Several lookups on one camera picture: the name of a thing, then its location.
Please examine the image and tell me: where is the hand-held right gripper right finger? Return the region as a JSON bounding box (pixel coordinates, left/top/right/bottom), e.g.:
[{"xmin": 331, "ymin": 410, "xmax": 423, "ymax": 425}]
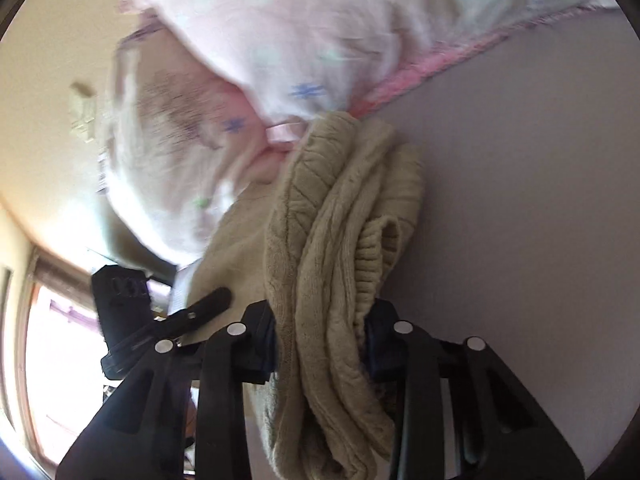
[{"xmin": 364, "ymin": 299, "xmax": 587, "ymax": 480}]

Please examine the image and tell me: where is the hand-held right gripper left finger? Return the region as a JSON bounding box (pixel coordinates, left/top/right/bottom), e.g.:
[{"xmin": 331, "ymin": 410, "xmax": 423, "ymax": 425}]
[{"xmin": 56, "ymin": 301, "xmax": 279, "ymax": 480}]

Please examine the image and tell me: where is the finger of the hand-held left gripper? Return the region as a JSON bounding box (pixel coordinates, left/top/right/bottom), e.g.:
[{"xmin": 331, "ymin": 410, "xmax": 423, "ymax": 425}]
[{"xmin": 131, "ymin": 287, "xmax": 234, "ymax": 350}]

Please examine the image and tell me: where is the beige knit sweater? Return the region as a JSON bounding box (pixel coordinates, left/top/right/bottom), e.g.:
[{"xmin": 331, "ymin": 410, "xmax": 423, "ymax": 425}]
[{"xmin": 192, "ymin": 111, "xmax": 427, "ymax": 480}]

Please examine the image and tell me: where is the pink white printed baby garment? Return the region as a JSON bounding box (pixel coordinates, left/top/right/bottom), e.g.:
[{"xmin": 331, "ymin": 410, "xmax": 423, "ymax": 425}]
[{"xmin": 101, "ymin": 0, "xmax": 468, "ymax": 267}]

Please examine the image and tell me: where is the pink-edged printed blanket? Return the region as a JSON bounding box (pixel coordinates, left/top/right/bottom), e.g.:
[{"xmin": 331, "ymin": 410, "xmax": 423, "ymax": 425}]
[{"xmin": 350, "ymin": 0, "xmax": 623, "ymax": 117}]

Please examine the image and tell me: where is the window with wooden frame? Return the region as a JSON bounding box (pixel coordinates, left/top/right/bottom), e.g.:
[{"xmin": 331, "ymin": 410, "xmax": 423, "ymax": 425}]
[{"xmin": 0, "ymin": 242, "xmax": 176, "ymax": 463}]

